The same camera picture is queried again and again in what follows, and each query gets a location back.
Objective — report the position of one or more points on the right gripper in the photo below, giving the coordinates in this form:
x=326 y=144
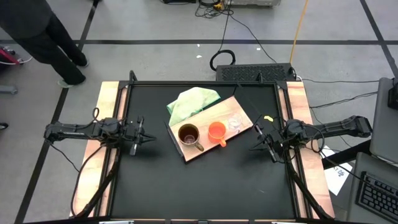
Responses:
x=278 y=140

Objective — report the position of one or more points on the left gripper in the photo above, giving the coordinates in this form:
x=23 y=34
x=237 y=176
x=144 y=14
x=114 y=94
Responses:
x=134 y=135

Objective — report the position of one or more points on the small clear plastic cup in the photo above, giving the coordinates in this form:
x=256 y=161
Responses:
x=235 y=122

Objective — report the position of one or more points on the brown glazed ceramic mug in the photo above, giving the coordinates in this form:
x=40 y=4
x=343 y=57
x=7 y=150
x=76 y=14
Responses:
x=188 y=133

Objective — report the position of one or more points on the orange plastic cup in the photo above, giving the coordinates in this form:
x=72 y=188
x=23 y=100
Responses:
x=216 y=130

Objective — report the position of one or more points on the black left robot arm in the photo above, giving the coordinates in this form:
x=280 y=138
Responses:
x=71 y=130

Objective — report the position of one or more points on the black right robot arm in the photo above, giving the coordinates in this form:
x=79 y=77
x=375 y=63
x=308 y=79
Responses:
x=339 y=127

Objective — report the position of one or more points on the yellow tag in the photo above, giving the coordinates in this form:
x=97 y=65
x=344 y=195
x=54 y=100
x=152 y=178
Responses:
x=268 y=118

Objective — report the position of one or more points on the green cloth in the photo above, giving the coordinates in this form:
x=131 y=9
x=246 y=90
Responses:
x=189 y=102

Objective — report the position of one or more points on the wooden cutting board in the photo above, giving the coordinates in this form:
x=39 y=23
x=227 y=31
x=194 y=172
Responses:
x=214 y=113

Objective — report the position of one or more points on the black perforated computer case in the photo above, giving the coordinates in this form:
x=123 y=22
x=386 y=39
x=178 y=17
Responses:
x=248 y=72

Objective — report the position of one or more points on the white paper sheet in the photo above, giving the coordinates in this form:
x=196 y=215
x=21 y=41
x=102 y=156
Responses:
x=337 y=180

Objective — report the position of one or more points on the black desk bar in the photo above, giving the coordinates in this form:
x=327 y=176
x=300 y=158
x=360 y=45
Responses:
x=345 y=155

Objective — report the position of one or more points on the grey desk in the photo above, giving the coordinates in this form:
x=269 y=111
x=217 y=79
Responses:
x=357 y=165

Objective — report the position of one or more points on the grey laptop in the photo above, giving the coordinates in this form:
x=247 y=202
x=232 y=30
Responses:
x=384 y=124

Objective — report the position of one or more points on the black keyboard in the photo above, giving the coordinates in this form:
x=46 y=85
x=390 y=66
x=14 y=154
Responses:
x=379 y=196

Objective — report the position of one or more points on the black desk device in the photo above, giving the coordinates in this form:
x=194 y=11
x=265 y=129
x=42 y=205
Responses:
x=393 y=96

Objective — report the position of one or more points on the person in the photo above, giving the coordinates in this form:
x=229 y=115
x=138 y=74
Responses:
x=46 y=37

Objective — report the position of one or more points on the grey box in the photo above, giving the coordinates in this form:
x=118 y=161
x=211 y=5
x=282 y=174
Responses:
x=253 y=2

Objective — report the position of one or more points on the black floor object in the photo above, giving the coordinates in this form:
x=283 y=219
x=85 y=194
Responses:
x=3 y=126

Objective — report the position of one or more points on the grey floor object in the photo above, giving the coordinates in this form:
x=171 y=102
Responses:
x=7 y=89

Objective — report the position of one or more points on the red floor object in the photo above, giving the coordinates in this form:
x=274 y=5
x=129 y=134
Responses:
x=7 y=56

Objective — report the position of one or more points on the black frame strut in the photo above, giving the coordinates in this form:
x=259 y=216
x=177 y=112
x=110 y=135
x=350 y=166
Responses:
x=102 y=186
x=306 y=193

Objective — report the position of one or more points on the black frame post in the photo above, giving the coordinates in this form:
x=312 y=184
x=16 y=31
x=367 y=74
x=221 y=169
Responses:
x=132 y=76
x=260 y=77

